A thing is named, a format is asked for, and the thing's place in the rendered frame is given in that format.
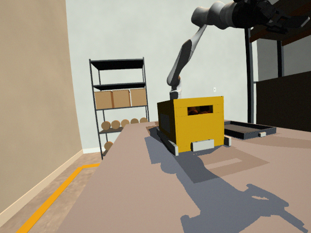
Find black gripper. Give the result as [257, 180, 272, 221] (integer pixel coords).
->
[232, 0, 310, 34]

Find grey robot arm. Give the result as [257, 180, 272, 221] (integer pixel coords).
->
[167, 1, 237, 100]

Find yellow crate with dividers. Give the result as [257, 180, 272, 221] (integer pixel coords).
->
[157, 96, 225, 153]

